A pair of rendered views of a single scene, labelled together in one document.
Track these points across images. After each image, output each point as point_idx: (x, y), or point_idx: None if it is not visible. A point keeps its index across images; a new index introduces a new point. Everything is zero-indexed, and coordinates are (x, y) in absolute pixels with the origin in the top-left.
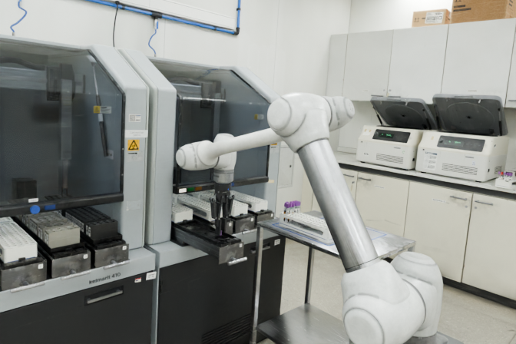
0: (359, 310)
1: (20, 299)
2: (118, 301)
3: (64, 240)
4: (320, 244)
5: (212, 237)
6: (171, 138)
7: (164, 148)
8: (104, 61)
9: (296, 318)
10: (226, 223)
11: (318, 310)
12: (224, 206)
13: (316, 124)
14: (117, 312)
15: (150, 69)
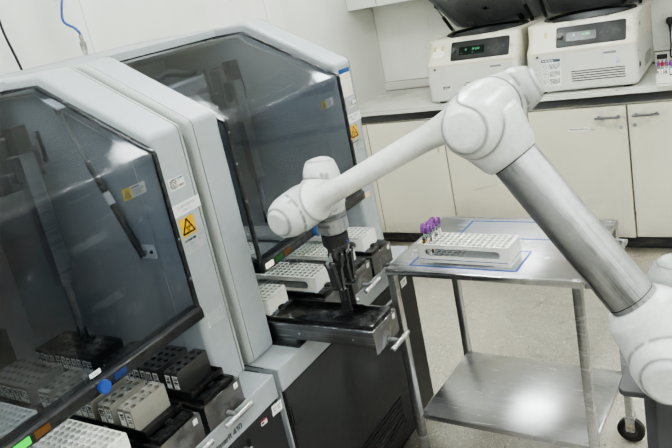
0: (663, 361)
1: None
2: None
3: (151, 412)
4: (503, 273)
5: (344, 319)
6: (230, 191)
7: (227, 211)
8: (82, 101)
9: (469, 379)
10: None
11: (490, 356)
12: (345, 266)
13: (520, 127)
14: None
15: (151, 88)
